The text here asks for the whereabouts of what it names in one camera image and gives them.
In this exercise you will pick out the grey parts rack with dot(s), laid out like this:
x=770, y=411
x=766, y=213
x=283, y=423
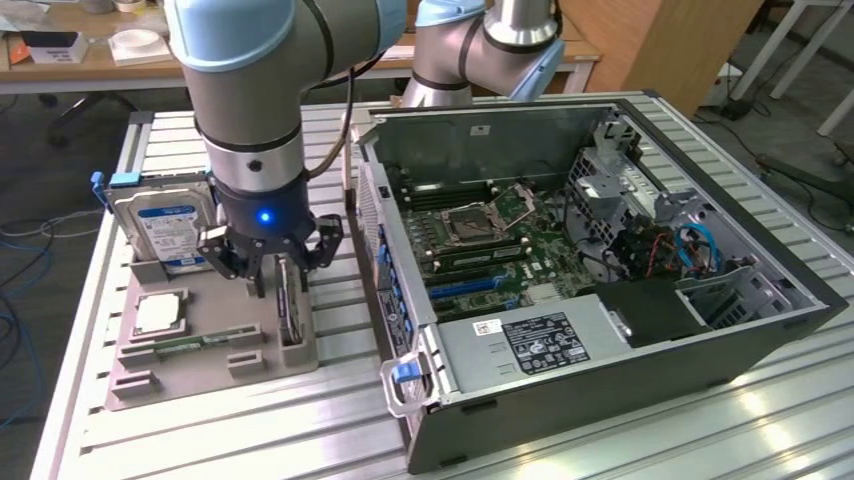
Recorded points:
x=220, y=310

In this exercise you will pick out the grey power supply unit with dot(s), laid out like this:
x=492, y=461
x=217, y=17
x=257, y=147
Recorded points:
x=480, y=360

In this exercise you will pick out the grey cup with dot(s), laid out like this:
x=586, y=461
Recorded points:
x=96, y=5

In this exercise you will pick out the green Dell motherboard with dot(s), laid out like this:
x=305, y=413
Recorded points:
x=534, y=260

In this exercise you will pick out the black chair leg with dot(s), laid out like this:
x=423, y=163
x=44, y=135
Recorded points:
x=807, y=175

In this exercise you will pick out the black open PC case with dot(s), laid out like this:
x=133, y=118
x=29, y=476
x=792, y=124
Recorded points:
x=600, y=415

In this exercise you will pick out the orange box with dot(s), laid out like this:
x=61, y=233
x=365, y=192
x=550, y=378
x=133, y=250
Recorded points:
x=18, y=54

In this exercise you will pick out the grey metal disk bay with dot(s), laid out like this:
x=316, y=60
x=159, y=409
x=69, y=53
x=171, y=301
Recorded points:
x=727, y=300

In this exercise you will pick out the black topped white box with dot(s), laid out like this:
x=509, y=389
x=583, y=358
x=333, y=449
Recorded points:
x=56, y=50

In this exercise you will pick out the wooden desk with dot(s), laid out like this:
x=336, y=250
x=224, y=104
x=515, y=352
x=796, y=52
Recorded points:
x=93, y=71

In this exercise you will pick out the blue expansion slot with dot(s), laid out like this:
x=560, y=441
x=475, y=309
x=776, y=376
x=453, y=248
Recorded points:
x=463, y=288

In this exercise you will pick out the black office chair base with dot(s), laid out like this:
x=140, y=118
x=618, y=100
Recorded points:
x=86, y=107

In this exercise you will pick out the wooden cabinet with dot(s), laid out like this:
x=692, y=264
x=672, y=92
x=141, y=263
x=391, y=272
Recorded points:
x=667, y=45

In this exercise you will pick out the silver CPU chip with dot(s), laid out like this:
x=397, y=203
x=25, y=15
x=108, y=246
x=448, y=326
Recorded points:
x=156, y=312

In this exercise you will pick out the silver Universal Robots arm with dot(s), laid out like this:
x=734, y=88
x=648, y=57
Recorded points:
x=247, y=100

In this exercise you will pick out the CPU socket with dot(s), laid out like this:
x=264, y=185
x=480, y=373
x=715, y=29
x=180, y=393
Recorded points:
x=469, y=225

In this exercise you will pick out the white paper stack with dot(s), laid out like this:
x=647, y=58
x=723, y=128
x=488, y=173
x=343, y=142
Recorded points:
x=400, y=53

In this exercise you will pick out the green RAM stick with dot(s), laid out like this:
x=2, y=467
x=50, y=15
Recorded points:
x=193, y=342

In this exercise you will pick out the blue case latch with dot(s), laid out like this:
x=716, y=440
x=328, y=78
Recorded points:
x=403, y=373

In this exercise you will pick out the silver socket cover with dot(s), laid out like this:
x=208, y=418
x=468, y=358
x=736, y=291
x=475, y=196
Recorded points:
x=521, y=189

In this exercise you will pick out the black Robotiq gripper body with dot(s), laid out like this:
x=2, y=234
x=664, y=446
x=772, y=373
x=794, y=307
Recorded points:
x=264, y=230

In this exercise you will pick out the black plastic air shroud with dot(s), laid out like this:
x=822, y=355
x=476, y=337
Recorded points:
x=647, y=310

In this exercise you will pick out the grey metal drive cage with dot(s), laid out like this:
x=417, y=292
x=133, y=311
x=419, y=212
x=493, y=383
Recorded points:
x=603, y=200

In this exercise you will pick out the Nvidia graphics card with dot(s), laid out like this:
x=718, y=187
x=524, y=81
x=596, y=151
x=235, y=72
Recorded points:
x=288, y=310

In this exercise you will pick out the white square holder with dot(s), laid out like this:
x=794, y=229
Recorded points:
x=136, y=47

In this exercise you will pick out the hard disk with blue caddy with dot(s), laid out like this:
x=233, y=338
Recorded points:
x=169, y=230

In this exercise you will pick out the black installed RAM stick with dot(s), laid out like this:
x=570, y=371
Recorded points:
x=480, y=254

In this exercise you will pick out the white table frame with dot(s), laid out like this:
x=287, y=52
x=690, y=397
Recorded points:
x=803, y=4

